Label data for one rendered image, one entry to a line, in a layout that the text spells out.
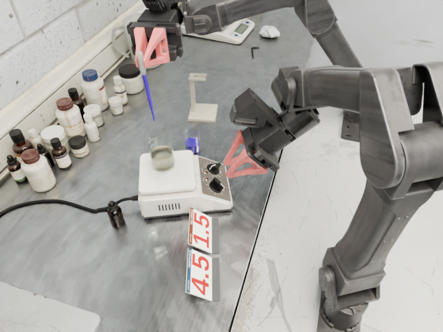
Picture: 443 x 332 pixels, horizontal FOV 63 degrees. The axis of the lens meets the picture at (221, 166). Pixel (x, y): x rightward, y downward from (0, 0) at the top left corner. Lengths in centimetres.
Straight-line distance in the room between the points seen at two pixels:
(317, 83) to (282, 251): 36
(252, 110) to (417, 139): 30
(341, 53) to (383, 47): 119
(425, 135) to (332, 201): 49
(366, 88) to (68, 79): 91
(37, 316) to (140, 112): 62
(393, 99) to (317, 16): 48
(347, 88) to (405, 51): 166
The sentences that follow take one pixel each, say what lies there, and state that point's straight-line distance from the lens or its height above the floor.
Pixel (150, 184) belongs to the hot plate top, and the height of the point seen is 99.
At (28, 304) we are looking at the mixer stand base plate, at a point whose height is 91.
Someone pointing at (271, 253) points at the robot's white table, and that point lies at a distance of 77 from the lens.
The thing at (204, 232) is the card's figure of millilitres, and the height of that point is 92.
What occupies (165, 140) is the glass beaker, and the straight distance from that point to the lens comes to 79.
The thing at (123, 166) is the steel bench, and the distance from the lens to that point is 95.
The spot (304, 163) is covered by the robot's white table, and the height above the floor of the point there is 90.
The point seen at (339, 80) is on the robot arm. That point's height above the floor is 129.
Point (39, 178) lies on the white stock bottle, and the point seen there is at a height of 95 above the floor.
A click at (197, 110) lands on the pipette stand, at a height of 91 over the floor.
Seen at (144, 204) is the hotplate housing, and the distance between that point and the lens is 78.
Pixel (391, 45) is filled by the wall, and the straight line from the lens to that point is 213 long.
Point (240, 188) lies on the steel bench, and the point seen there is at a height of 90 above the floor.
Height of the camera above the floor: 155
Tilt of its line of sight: 45 degrees down
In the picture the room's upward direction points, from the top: straight up
